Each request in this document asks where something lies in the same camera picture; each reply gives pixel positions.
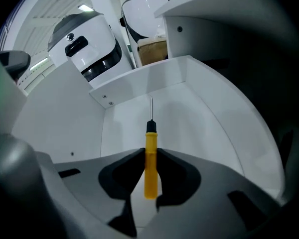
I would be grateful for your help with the brown cardboard box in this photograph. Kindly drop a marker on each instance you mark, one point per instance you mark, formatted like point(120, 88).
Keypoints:
point(152, 52)

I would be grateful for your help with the white desk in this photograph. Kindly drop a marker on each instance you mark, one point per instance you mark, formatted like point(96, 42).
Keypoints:
point(226, 21)

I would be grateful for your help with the ceiling light panel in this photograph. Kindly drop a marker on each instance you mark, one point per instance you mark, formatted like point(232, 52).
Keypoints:
point(85, 7)

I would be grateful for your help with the white robot with black lid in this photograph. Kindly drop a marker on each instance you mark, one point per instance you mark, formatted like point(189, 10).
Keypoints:
point(89, 48)
point(144, 14)

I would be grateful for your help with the yellow and black screwdriver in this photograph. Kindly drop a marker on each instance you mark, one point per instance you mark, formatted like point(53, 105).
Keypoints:
point(150, 158)

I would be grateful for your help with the white drawer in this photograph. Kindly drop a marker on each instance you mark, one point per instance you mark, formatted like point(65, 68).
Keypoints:
point(189, 113)

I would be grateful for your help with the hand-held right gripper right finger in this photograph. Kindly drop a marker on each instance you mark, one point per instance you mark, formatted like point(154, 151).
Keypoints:
point(209, 203)

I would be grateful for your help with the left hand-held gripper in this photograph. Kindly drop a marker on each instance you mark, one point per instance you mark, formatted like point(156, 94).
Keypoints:
point(3, 96)

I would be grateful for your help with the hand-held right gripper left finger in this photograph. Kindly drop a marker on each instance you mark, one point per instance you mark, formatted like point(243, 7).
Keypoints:
point(84, 195)

